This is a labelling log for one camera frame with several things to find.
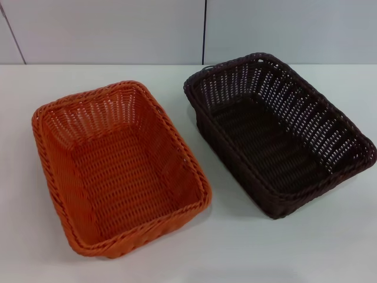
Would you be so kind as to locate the dark brown woven plastic basket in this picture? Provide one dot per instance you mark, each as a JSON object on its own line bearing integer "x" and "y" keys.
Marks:
{"x": 265, "y": 147}

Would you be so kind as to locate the orange woven plastic basket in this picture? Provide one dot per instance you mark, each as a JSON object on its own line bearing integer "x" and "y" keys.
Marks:
{"x": 123, "y": 177}

